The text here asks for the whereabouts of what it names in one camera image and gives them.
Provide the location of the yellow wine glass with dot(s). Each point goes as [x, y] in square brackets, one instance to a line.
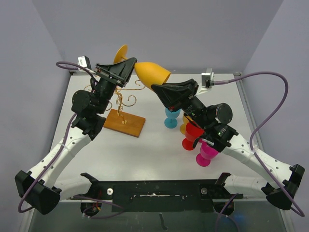
[148, 73]

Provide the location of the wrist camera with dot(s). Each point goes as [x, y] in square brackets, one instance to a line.
[84, 62]
[207, 80]

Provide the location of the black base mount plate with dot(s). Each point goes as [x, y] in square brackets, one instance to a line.
[160, 196]

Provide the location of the blue wine glass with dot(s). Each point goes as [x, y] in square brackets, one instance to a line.
[171, 120]

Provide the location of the gold wire glass rack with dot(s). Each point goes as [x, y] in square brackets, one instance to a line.
[120, 121]

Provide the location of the red wine glass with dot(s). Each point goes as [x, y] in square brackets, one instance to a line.
[192, 132]

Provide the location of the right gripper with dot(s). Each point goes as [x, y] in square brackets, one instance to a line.
[173, 94]

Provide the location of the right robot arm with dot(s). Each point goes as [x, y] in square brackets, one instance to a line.
[282, 180]

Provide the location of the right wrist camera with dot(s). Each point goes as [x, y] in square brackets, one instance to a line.
[207, 80]

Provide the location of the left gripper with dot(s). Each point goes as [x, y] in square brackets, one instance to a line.
[119, 72]

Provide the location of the orange wine glass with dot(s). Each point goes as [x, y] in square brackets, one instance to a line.
[186, 119]

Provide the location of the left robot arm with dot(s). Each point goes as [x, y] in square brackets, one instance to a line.
[36, 186]

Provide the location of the pink wine glass front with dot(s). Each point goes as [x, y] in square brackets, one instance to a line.
[205, 155]

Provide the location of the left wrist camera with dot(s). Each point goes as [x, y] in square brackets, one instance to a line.
[84, 62]

